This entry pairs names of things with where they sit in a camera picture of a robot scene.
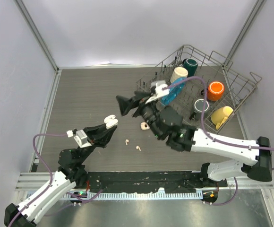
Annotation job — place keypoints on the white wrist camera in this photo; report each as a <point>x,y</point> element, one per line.
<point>80,137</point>
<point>158,89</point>

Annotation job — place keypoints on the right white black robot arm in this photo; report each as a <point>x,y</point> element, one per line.
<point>246,157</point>

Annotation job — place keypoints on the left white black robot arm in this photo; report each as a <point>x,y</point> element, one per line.
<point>70,174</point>

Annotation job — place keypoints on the cream mug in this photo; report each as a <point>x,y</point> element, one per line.
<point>178,72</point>

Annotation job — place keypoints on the black mounting base plate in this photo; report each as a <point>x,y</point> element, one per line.
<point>147,182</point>

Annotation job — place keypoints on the pink earbud charging case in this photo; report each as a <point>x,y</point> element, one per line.
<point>144,126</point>

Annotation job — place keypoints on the grey wire dish rack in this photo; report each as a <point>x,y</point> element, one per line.
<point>211,67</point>

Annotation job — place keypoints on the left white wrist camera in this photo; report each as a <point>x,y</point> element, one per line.
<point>80,137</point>

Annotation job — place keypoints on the orange mug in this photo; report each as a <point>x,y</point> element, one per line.
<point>215,91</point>

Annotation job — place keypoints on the grey green mug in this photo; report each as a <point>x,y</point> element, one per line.
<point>199,106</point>

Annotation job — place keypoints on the white earbud charging case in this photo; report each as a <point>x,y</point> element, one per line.
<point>110,121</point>

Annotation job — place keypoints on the yellow mug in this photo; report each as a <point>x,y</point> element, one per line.
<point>220,116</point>

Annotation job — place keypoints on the white slotted cable duct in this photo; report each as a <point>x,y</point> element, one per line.
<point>159,195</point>

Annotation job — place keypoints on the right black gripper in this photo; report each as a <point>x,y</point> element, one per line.
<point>126,104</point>

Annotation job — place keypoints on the aluminium frame rail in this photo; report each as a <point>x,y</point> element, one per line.
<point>31,181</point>

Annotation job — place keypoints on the blue polka dot plate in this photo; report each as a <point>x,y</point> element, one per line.
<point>179,84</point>

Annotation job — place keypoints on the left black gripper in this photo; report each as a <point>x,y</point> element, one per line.
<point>98,135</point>

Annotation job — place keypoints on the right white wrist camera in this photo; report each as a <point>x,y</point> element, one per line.
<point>158,89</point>

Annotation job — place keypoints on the dark teal mug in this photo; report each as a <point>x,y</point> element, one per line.
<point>190,65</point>

